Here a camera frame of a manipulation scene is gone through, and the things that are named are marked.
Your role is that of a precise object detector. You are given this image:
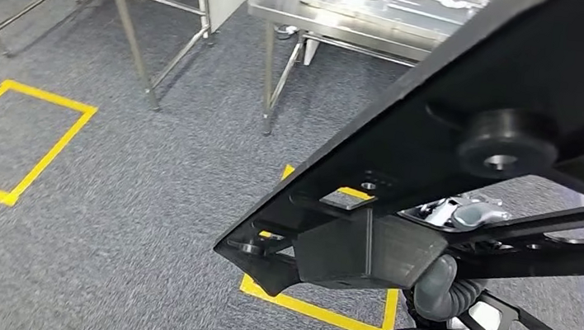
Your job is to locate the black plastic plate bracket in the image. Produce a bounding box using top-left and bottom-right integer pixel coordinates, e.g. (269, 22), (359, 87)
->
(209, 0), (584, 330)

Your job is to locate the stamped silver metal panel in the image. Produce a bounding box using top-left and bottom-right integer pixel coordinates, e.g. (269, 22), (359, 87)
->
(297, 0), (491, 44)

